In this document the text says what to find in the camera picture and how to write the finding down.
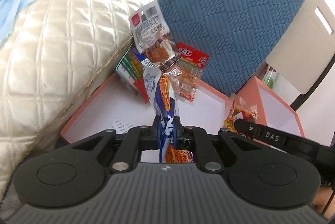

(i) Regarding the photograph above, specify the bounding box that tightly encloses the cream white chair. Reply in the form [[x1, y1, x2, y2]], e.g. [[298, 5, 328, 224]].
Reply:
[[266, 0, 334, 110]]

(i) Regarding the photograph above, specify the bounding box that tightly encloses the blue textured chair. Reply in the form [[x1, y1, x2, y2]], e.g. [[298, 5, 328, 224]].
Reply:
[[158, 0, 305, 95]]

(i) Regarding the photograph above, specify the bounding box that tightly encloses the person's right hand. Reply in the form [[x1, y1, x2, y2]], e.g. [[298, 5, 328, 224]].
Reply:
[[312, 186, 335, 219]]

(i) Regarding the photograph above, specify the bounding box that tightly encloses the blue snack packet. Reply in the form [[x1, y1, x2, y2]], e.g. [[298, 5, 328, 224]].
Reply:
[[141, 58, 193, 163]]

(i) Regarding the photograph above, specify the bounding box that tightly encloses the white shrimp snack packet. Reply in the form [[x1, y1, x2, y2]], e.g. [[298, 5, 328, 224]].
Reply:
[[129, 0, 180, 71]]

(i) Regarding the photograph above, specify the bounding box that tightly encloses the pink shoebox base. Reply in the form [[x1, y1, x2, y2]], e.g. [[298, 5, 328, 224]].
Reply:
[[223, 76, 305, 137]]

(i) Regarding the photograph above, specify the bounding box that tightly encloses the clear dried meat packet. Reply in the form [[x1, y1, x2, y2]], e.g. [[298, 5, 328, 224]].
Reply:
[[222, 93, 258, 139]]

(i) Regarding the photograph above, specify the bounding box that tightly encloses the green orange snack packet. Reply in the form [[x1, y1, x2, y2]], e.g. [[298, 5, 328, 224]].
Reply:
[[115, 42, 149, 103]]

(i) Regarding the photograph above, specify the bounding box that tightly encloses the red clear snack packet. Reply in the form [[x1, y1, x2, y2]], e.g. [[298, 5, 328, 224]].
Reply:
[[165, 42, 210, 102]]

